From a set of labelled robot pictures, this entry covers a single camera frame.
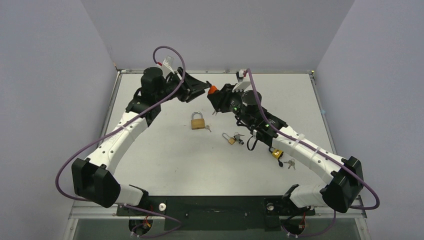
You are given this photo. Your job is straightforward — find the small brass padlock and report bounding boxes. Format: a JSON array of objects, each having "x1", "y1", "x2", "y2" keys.
[{"x1": 222, "y1": 132, "x2": 236, "y2": 145}]

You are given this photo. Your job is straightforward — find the yellow padlock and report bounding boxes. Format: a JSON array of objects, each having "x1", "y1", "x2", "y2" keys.
[{"x1": 268, "y1": 147, "x2": 284, "y2": 160}]

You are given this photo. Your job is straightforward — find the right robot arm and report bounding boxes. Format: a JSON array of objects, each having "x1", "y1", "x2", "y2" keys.
[{"x1": 207, "y1": 83, "x2": 364, "y2": 214}]

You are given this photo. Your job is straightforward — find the yellow padlock keys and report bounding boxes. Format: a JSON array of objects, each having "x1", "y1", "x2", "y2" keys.
[{"x1": 278, "y1": 159, "x2": 296, "y2": 170}]

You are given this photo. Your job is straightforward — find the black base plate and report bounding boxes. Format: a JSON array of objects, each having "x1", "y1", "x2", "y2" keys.
[{"x1": 116, "y1": 195, "x2": 316, "y2": 232}]

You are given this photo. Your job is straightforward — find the large brass padlock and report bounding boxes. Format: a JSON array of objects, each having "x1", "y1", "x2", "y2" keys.
[{"x1": 190, "y1": 111, "x2": 206, "y2": 130}]

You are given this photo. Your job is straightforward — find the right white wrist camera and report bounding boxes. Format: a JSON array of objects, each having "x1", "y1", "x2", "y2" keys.
[{"x1": 232, "y1": 69, "x2": 251, "y2": 93}]

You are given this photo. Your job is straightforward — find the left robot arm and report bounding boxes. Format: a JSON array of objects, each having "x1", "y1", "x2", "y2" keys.
[{"x1": 71, "y1": 66, "x2": 212, "y2": 215}]

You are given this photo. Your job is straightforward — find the small padlock key charm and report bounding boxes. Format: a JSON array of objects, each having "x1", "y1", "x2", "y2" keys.
[{"x1": 233, "y1": 132, "x2": 245, "y2": 145}]

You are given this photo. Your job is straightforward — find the orange padlock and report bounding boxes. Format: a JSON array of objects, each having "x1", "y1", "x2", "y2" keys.
[{"x1": 206, "y1": 81, "x2": 218, "y2": 95}]

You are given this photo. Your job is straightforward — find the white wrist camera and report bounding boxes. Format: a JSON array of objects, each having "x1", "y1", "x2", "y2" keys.
[
  {"x1": 160, "y1": 55, "x2": 174, "y2": 78},
  {"x1": 232, "y1": 69, "x2": 251, "y2": 93}
]

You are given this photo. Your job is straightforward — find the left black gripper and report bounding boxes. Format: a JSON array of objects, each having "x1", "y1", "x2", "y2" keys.
[{"x1": 155, "y1": 68, "x2": 208, "y2": 104}]

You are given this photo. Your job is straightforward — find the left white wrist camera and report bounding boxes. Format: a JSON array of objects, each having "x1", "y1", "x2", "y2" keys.
[{"x1": 160, "y1": 55, "x2": 174, "y2": 78}]

